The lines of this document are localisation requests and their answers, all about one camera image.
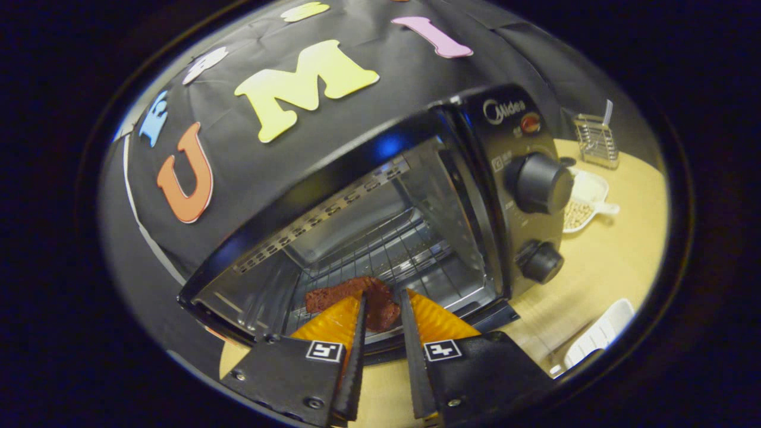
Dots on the black toaster oven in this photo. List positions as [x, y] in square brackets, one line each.
[535, 184]

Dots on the black table grommet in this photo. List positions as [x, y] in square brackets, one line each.
[567, 161]

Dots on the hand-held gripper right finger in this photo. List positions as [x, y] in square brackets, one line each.
[413, 368]

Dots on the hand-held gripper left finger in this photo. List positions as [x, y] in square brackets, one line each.
[357, 368]

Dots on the brown meat piece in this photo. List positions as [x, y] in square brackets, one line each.
[380, 303]

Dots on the white divided plate with beans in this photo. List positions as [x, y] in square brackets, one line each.
[585, 205]

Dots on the white ribbed tray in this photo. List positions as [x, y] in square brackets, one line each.
[603, 336]

